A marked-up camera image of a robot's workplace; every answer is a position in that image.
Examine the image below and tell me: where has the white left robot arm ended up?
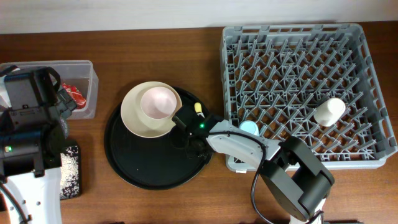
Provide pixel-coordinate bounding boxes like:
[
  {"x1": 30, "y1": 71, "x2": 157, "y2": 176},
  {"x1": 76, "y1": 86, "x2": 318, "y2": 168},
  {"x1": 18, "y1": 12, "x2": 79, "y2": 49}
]
[{"x1": 1, "y1": 65, "x2": 77, "y2": 223}]

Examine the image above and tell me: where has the yellow plastic fork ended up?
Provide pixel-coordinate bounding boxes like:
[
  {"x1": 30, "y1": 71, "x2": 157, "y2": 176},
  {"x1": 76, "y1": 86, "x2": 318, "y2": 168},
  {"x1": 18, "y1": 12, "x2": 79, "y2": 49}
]
[{"x1": 194, "y1": 102, "x2": 205, "y2": 118}]

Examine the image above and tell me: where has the pile of rice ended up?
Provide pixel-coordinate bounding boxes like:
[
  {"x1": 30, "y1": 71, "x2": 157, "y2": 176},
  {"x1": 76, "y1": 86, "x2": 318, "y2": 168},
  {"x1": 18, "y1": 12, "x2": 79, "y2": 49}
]
[{"x1": 60, "y1": 154, "x2": 80, "y2": 200}]

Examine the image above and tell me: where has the grey dishwasher rack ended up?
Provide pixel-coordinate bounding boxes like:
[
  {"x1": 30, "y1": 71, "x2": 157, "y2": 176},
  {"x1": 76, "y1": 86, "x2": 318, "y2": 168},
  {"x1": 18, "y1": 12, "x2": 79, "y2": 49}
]
[{"x1": 220, "y1": 23, "x2": 397, "y2": 169}]

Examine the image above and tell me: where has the pink bowl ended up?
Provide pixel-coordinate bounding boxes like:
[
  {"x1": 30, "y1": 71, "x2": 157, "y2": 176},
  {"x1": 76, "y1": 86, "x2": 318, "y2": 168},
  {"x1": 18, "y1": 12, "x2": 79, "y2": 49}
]
[{"x1": 141, "y1": 86, "x2": 177, "y2": 119}]

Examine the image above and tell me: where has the red candy wrapper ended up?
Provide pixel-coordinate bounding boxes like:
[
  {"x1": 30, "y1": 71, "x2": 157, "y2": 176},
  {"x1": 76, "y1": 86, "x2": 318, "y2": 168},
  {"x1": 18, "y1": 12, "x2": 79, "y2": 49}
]
[{"x1": 62, "y1": 83, "x2": 86, "y2": 109}]

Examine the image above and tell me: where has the white plastic cup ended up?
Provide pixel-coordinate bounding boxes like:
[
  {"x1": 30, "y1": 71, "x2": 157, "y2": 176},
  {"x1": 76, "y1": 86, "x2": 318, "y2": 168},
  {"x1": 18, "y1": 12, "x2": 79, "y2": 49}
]
[{"x1": 313, "y1": 98, "x2": 346, "y2": 127}]

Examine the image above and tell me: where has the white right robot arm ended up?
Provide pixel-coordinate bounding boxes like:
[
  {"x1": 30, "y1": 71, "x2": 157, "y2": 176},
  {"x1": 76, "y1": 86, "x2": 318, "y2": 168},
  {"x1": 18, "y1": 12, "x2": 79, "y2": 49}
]
[{"x1": 172, "y1": 105, "x2": 335, "y2": 223}]

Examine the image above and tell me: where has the clear plastic waste bin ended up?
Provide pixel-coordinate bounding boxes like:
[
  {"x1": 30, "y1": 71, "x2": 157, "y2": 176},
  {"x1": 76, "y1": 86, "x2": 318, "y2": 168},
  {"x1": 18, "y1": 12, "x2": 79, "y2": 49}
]
[{"x1": 1, "y1": 60, "x2": 99, "y2": 120}]

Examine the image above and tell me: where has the beige round plate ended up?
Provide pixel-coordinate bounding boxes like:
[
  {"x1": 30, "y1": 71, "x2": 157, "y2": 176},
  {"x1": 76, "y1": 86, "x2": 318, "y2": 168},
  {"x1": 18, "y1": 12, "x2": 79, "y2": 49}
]
[{"x1": 121, "y1": 82, "x2": 182, "y2": 138}]

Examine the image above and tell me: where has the light blue plastic cup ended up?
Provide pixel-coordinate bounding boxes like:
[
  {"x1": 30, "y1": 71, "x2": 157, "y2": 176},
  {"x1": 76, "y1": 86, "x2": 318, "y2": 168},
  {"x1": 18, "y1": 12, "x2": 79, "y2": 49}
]
[{"x1": 239, "y1": 120, "x2": 259, "y2": 136}]

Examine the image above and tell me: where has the black rectangular food tray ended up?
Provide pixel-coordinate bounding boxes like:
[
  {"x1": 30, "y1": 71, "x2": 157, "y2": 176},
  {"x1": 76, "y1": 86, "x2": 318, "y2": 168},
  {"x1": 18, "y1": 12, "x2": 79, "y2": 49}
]
[{"x1": 60, "y1": 139, "x2": 82, "y2": 200}]

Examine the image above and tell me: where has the black round tray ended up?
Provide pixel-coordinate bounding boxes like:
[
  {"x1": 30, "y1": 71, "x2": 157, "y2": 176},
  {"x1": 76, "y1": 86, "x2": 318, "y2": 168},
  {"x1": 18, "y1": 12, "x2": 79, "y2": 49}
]
[{"x1": 104, "y1": 105, "x2": 213, "y2": 190}]

